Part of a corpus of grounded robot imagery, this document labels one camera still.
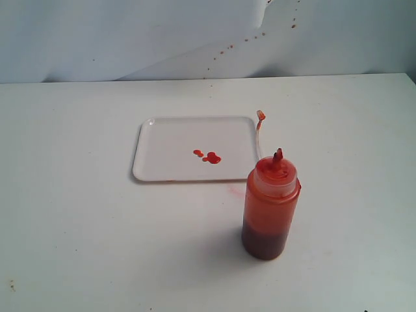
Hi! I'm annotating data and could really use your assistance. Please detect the red sauce squeeze bottle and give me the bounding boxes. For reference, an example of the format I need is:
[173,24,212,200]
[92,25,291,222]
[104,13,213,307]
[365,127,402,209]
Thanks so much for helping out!
[240,109,302,261]

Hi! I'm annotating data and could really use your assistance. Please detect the red sauce drops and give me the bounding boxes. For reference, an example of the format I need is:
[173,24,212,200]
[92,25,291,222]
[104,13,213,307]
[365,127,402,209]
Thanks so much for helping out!
[193,149,222,164]

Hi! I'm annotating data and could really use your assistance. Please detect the white rectangular plastic tray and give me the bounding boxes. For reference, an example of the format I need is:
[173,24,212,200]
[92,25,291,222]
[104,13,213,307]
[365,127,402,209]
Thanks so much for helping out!
[132,116,258,183]

